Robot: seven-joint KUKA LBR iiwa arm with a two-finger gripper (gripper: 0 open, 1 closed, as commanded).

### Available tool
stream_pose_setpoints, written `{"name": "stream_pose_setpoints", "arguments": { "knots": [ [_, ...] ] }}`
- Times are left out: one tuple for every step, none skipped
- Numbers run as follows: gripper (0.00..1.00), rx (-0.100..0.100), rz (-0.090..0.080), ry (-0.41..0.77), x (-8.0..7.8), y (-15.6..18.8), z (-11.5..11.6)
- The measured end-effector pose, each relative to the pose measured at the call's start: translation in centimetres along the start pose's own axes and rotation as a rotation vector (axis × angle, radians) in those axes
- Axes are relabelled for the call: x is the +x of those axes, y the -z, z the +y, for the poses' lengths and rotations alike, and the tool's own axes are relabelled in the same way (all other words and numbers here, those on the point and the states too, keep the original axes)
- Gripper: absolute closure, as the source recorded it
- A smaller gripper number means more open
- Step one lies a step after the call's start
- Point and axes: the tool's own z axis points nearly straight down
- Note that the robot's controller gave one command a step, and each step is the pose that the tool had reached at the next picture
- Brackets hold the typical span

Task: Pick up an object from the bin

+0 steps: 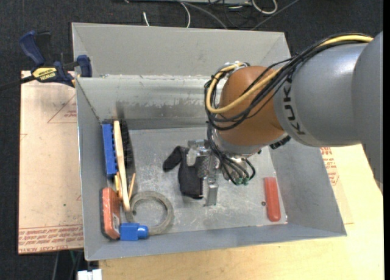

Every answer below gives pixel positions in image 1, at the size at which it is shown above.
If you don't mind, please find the orange block with black edge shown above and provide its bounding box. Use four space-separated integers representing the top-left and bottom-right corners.
99 187 122 241

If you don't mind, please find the small blue toy block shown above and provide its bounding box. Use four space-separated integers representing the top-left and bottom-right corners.
119 223 150 241

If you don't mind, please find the black fabric pouch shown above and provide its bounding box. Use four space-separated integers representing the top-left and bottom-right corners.
162 145 205 200

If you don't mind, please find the grey metal bin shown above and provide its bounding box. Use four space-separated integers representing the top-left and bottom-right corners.
71 22 347 262

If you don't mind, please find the wooden brush with black bristles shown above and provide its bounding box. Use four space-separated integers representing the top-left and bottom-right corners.
113 119 135 212

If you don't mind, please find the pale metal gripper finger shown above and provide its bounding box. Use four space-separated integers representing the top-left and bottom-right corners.
204 178 219 208
186 139 211 165

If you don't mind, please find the long blue toy brick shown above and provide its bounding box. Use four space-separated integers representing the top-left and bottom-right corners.
101 121 119 178

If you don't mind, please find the brown cardboard board red print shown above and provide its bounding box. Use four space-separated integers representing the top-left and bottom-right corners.
18 70 355 255

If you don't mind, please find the grey tape ring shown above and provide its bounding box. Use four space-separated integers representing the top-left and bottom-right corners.
126 191 176 236

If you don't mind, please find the thin wooden stick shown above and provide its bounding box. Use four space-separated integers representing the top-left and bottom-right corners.
127 172 137 201

